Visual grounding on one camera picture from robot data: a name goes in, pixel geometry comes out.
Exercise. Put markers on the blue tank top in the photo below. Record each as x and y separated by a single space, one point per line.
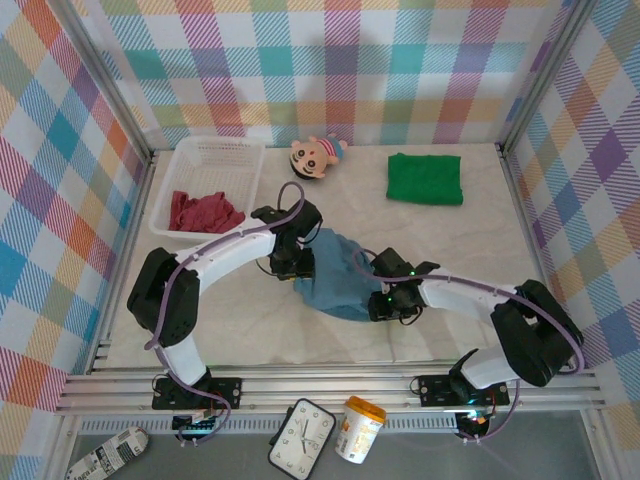
340 280

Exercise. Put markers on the red tank top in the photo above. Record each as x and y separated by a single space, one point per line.
205 215

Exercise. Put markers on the green tank top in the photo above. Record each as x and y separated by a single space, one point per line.
425 180

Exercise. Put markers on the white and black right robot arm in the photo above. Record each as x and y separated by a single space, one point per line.
460 297

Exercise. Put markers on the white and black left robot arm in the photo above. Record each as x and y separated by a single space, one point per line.
230 252

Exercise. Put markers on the cartoon plush doll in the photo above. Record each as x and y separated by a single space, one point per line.
307 162

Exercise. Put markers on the white plastic basket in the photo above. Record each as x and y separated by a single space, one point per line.
220 165

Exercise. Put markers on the white cup with orange lid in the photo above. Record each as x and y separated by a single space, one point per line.
357 435

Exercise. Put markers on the black framed white clock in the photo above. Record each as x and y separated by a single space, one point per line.
300 440

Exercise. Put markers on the newsprint wrapped roll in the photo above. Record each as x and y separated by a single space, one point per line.
110 452

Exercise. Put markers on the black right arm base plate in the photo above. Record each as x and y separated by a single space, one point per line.
435 390

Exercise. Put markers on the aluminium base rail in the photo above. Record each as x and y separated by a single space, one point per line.
325 390

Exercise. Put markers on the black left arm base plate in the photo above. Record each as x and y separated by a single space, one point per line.
227 392

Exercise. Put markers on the aluminium side rail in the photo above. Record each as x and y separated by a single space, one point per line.
520 210
131 225

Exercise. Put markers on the aluminium frame post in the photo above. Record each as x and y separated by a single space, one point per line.
545 75
106 75

